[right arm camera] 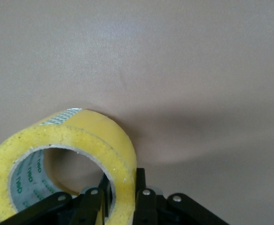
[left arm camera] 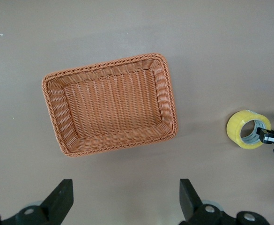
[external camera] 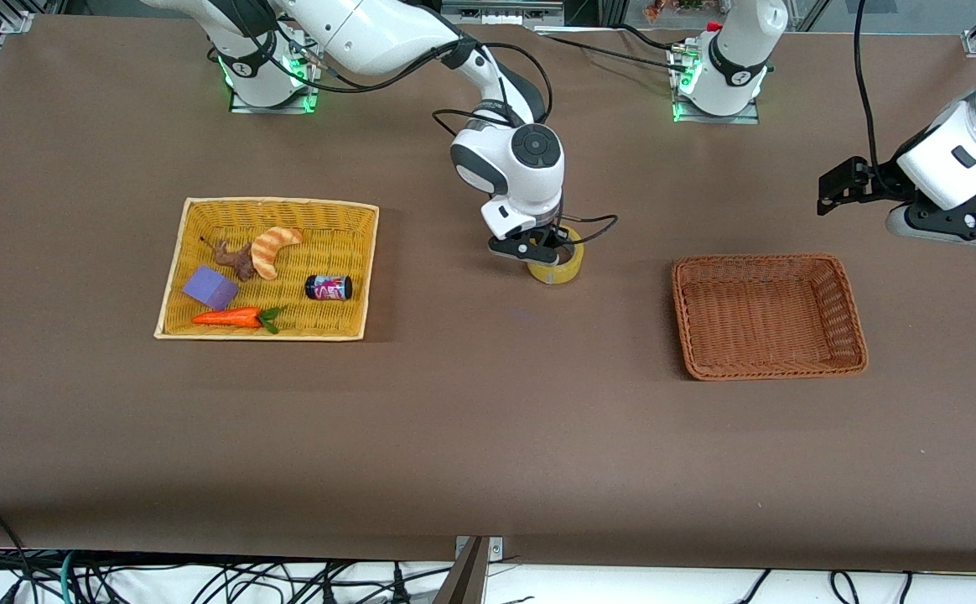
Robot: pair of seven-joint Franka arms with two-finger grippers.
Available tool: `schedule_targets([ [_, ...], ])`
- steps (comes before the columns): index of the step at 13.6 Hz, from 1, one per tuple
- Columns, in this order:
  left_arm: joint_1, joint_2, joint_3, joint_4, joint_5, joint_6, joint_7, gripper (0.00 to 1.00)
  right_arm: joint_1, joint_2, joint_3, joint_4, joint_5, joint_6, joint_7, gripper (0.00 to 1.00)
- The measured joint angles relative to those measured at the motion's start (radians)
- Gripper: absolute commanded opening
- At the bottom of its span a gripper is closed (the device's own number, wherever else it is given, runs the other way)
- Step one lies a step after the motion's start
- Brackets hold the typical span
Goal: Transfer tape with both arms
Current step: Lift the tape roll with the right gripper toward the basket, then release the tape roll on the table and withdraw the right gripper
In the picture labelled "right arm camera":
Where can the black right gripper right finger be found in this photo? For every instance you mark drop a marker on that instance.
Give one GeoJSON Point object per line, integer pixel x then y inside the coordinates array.
{"type": "Point", "coordinates": [146, 206]}

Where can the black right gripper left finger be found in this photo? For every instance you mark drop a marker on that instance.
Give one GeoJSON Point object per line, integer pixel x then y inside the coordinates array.
{"type": "Point", "coordinates": [87, 204]}

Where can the yellowish clear tape roll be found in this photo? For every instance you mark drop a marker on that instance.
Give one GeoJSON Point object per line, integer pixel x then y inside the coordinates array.
{"type": "Point", "coordinates": [57, 136]}

